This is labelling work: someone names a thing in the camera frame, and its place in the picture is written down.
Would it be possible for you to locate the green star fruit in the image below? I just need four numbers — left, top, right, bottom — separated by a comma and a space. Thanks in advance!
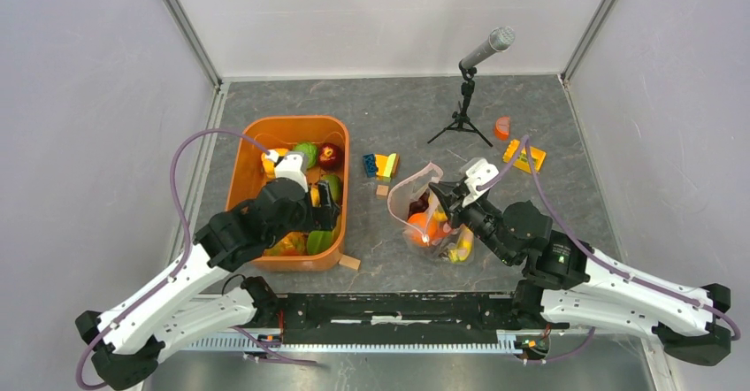
306, 230, 333, 256

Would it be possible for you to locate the orange spiky fruit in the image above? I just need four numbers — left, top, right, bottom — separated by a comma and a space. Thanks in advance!
264, 232, 307, 257

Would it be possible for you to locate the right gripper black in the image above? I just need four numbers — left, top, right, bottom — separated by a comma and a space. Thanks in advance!
428, 180, 515, 265

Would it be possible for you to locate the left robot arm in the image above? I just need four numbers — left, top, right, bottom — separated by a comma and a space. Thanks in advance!
75, 178, 341, 390

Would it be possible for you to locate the green leafy vegetable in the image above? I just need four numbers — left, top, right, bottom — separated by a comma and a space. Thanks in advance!
293, 142, 318, 170

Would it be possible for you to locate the wooden block near bin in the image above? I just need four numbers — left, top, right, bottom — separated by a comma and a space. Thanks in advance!
339, 255, 361, 271

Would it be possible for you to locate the red apple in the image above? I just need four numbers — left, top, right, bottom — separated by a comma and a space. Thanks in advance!
318, 142, 345, 171

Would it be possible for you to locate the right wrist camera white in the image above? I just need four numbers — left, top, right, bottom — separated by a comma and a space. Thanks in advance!
461, 157, 499, 208

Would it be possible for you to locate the small wooden cube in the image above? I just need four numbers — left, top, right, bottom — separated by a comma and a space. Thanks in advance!
376, 185, 389, 199

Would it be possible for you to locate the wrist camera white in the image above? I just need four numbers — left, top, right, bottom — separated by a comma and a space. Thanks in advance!
461, 157, 499, 208
265, 149, 309, 193

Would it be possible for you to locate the grey microphone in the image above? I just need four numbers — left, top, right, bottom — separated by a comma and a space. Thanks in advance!
459, 27, 516, 70

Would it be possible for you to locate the yellow banana bunch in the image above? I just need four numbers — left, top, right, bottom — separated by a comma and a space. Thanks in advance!
446, 226, 474, 264

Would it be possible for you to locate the yellow toy brick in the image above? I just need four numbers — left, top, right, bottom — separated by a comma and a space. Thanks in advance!
502, 139, 547, 173

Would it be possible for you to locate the orange plastic bin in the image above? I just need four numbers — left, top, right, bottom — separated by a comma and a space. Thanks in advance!
226, 115, 350, 272

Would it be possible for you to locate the black microphone tripod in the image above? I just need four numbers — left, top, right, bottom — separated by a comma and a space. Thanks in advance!
427, 65, 493, 148

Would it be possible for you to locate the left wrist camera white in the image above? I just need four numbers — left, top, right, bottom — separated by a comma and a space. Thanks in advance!
265, 149, 309, 193

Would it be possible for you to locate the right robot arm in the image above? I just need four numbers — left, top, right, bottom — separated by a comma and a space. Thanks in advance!
428, 181, 731, 366

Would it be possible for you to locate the yellow green mango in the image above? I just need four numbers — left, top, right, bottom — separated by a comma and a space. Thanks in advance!
322, 174, 343, 203

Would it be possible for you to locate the multicolour toy brick stack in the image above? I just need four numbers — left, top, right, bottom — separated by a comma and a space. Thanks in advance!
363, 153, 400, 182

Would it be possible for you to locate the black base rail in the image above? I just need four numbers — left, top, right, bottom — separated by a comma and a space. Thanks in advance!
202, 275, 578, 360

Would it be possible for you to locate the yellow bell pepper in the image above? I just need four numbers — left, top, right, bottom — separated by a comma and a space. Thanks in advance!
426, 195, 448, 223

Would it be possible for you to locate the clear zip top bag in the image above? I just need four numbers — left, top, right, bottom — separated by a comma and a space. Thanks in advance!
386, 163, 474, 265

